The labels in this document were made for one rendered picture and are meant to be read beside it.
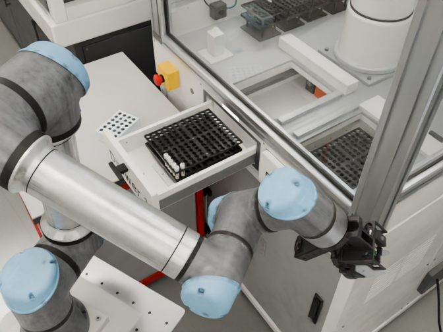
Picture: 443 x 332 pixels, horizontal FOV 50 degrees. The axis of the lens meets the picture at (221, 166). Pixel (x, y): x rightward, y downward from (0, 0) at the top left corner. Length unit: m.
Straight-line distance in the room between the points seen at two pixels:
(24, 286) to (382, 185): 0.73
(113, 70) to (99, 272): 0.88
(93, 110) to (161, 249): 1.10
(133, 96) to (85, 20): 0.39
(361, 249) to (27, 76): 0.59
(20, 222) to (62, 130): 1.67
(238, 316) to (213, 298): 1.38
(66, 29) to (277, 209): 1.43
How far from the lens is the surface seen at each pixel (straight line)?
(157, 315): 1.20
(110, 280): 1.27
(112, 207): 0.68
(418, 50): 0.84
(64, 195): 0.69
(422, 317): 2.20
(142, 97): 1.75
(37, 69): 0.78
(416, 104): 0.88
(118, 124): 1.59
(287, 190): 0.68
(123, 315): 1.21
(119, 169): 1.29
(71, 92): 0.80
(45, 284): 1.01
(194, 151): 1.33
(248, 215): 0.74
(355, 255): 0.84
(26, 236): 2.41
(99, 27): 2.01
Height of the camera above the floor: 1.83
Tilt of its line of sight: 46 degrees down
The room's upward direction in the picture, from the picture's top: 1 degrees clockwise
